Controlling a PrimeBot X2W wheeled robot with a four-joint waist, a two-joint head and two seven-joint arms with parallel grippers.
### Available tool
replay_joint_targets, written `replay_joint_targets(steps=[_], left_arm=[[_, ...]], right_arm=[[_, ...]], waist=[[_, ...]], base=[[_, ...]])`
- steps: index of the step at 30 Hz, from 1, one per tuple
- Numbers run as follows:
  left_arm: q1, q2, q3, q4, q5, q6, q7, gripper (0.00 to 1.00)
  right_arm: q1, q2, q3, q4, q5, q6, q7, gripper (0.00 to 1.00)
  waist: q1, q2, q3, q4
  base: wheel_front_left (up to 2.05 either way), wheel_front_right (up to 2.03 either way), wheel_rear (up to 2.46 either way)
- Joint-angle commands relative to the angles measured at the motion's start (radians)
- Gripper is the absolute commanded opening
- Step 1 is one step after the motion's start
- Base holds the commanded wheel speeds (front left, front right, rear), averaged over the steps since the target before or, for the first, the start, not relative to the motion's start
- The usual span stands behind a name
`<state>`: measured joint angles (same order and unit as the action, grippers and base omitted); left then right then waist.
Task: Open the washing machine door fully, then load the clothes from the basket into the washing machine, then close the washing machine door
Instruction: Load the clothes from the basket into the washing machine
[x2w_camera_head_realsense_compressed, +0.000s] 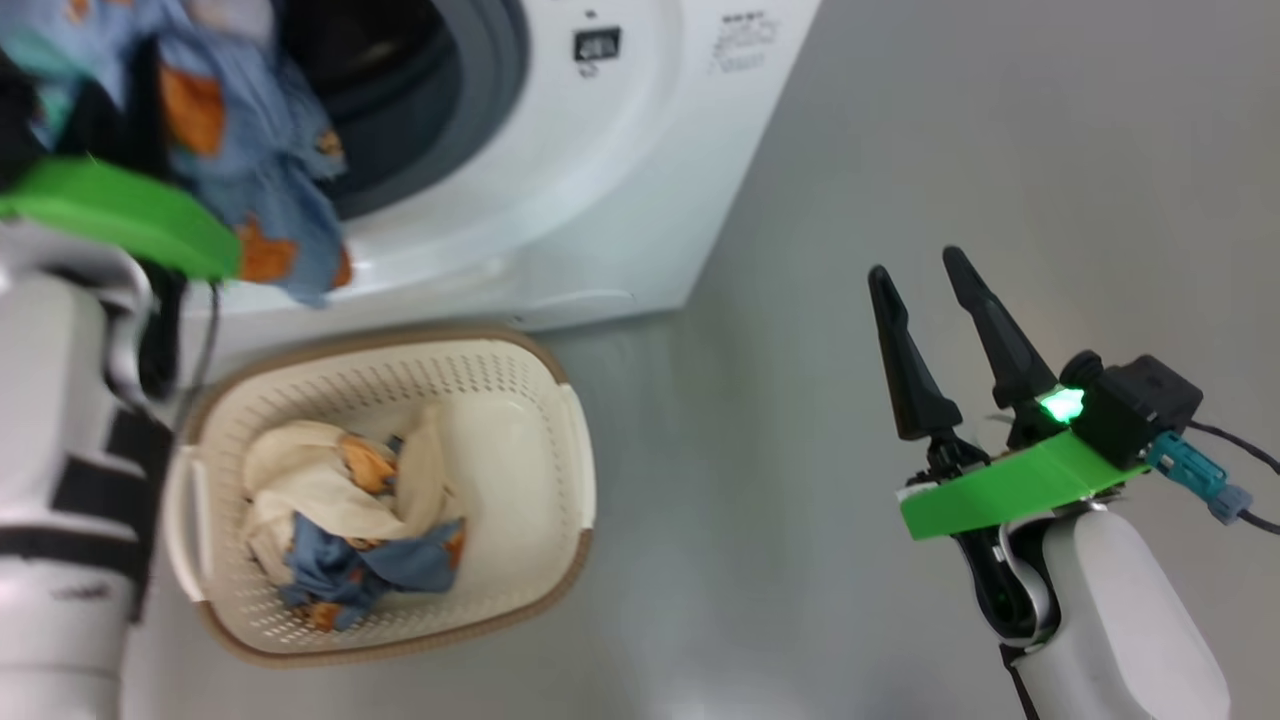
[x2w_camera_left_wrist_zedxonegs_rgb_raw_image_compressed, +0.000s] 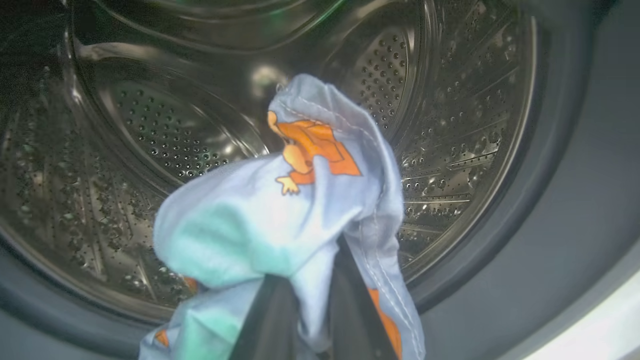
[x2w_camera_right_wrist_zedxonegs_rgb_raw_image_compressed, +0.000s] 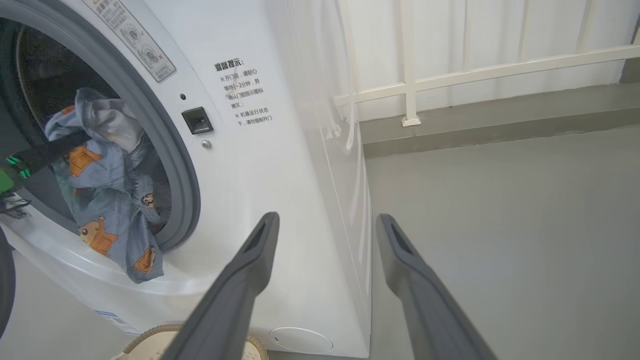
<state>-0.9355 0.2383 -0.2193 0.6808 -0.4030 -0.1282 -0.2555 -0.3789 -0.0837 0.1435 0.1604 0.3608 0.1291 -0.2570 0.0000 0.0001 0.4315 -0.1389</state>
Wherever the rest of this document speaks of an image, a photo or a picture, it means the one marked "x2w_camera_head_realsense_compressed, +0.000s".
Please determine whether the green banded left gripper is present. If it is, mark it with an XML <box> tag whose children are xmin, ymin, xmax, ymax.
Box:
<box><xmin>0</xmin><ymin>40</ymin><xmax>242</xmax><ymax>399</ymax></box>

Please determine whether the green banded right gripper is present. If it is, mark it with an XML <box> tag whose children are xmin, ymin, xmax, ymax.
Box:
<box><xmin>866</xmin><ymin>246</ymin><xmax>1153</xmax><ymax>648</ymax></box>

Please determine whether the blue cartoon print garment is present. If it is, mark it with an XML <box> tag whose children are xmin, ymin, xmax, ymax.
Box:
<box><xmin>0</xmin><ymin>0</ymin><xmax>355</xmax><ymax>309</ymax></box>

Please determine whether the cream and blue garment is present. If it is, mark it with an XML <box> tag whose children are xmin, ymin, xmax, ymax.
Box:
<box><xmin>240</xmin><ymin>404</ymin><xmax>469</xmax><ymax>633</ymax></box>

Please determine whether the grey rubber door gasket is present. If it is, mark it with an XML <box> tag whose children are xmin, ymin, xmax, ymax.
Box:
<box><xmin>325</xmin><ymin>0</ymin><xmax>532</xmax><ymax>223</ymax></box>

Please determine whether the white front-load washing machine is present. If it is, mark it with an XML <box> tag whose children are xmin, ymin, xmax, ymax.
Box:
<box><xmin>178</xmin><ymin>0</ymin><xmax>823</xmax><ymax>339</ymax></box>

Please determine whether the cream laundry basket brown rim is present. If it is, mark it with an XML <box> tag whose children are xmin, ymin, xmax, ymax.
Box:
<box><xmin>164</xmin><ymin>327</ymin><xmax>599</xmax><ymax>669</ymax></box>

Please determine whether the steel perforated washer drum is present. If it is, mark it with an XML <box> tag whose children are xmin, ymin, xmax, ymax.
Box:
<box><xmin>275</xmin><ymin>0</ymin><xmax>463</xmax><ymax>191</ymax></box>

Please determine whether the thin dark left gripper cable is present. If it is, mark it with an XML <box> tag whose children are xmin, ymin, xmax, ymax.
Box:
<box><xmin>178</xmin><ymin>280</ymin><xmax>223</xmax><ymax>411</ymax></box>

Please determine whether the teal right camera cable connector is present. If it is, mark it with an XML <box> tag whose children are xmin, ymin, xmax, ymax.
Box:
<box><xmin>1144</xmin><ymin>431</ymin><xmax>1254</xmax><ymax>525</ymax></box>

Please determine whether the thin black right camera cable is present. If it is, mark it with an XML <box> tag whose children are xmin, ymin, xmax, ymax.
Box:
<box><xmin>1185</xmin><ymin>420</ymin><xmax>1280</xmax><ymax>537</ymax></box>

